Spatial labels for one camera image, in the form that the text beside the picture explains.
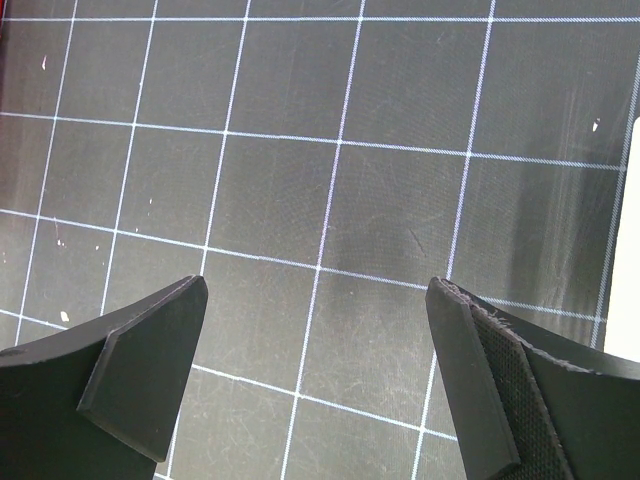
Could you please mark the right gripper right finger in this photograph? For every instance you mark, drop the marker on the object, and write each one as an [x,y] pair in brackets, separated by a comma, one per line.
[527,403]

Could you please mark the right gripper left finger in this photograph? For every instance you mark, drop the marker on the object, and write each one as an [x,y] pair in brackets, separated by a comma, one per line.
[100,400]

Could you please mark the white perforated plastic basket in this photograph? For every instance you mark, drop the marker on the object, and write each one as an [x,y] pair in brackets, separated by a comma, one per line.
[622,326]

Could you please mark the black grid mat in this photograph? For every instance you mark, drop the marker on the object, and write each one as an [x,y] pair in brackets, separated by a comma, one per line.
[317,162]

